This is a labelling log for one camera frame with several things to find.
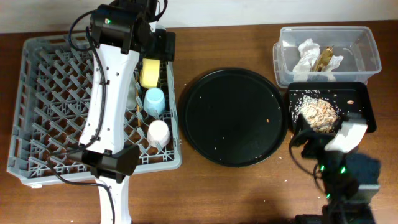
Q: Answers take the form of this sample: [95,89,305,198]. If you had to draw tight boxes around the yellow plastic bowl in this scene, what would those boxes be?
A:
[140,58,160,89]

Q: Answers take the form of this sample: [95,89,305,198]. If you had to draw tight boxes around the clear plastic bin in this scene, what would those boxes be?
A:
[273,26,382,88]

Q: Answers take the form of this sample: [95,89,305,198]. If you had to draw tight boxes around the pink plastic cup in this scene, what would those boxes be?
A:
[147,120,170,147]

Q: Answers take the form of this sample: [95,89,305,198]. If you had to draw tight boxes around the food scraps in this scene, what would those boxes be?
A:
[290,90,343,134]

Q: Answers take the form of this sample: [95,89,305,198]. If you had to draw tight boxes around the round black tray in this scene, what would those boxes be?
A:
[178,68,289,167]

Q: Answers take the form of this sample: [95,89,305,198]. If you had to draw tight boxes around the wooden chopstick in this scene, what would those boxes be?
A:
[134,71,141,128]

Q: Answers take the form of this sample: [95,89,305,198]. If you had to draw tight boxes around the grey dishwasher rack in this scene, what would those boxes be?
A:
[7,34,182,188]

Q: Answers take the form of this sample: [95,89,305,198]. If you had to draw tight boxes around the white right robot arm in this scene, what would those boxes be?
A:
[289,116,381,224]

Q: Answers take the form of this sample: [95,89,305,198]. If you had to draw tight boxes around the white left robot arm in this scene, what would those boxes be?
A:
[70,1,175,223]

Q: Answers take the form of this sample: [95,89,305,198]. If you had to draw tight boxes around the black rectangular tray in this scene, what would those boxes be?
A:
[287,82,377,133]

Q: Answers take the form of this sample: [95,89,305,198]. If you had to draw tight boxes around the gold snack wrapper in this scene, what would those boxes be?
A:
[311,47,333,72]

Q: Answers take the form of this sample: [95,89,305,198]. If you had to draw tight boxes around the light blue plastic cup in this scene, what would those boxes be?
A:
[144,88,165,116]

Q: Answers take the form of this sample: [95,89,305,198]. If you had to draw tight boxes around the grey round plate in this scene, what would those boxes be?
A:
[126,75,137,110]

